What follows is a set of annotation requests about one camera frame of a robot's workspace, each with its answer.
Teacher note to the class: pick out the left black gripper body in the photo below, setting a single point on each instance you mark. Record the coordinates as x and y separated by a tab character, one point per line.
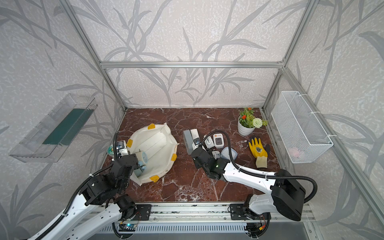
124	183

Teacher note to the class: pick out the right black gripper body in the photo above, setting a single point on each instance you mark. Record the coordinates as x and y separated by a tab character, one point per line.
206	171

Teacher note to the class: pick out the small white LCD clock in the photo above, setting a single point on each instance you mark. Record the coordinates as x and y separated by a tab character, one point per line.
216	154

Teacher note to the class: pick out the blue twin bell alarm clock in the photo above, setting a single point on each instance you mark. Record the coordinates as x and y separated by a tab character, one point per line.
142	163

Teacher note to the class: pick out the white digital paw clock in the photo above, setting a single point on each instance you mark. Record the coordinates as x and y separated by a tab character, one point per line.
218	139

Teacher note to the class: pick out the grey blue square clock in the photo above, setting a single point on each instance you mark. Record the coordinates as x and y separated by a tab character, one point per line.
188	140

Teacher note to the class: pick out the white canvas tote bag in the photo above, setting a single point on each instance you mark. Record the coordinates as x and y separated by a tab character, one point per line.
160	146

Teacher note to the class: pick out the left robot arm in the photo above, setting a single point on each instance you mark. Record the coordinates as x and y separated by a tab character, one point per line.
98	201

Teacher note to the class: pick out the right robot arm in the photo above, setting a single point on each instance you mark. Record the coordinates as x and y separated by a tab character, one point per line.
283	193

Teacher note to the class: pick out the yellow work glove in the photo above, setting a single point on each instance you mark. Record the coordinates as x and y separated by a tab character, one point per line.
259	152

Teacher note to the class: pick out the potted artificial flower plant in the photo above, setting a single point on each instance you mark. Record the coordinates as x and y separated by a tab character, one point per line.
247	122

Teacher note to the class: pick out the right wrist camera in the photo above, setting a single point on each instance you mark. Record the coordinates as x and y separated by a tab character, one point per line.
196	142

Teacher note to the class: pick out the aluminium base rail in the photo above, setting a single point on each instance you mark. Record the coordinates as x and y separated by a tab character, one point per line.
188	212

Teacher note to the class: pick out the clear plastic wall shelf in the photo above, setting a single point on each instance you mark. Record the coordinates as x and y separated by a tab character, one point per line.
49	140

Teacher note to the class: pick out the white wire mesh basket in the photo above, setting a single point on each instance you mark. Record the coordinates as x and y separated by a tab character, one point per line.
302	134

